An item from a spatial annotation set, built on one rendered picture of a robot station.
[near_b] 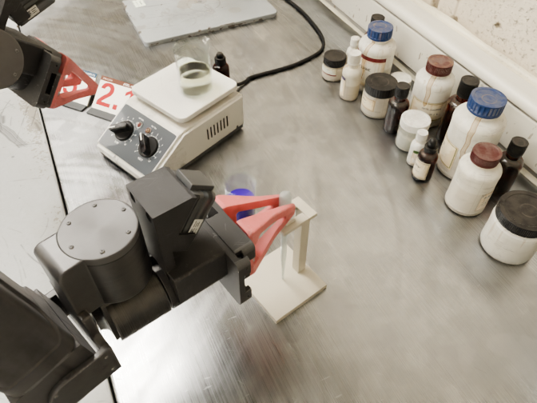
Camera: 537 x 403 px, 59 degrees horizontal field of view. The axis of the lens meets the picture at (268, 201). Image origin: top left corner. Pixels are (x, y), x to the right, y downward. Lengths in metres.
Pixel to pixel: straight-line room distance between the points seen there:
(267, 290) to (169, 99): 0.32
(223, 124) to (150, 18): 0.43
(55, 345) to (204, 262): 0.13
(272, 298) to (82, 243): 0.29
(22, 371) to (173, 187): 0.16
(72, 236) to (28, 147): 0.50
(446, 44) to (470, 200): 0.29
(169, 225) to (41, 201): 0.42
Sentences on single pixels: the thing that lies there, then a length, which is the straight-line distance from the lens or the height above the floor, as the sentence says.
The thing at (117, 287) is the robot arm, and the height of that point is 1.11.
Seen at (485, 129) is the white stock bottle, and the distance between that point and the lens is 0.71.
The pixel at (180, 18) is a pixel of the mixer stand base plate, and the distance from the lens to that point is 1.11.
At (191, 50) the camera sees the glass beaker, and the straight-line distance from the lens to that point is 0.74.
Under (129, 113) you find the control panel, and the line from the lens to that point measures 0.76.
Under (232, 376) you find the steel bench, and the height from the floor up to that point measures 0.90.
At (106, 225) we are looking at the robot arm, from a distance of 0.36.
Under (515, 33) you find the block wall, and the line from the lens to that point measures 0.83.
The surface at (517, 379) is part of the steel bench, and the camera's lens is 0.61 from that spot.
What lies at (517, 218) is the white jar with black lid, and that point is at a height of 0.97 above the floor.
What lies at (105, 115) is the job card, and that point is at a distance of 0.87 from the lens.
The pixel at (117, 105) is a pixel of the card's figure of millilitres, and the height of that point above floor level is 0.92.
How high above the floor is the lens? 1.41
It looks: 48 degrees down
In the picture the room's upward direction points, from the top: straight up
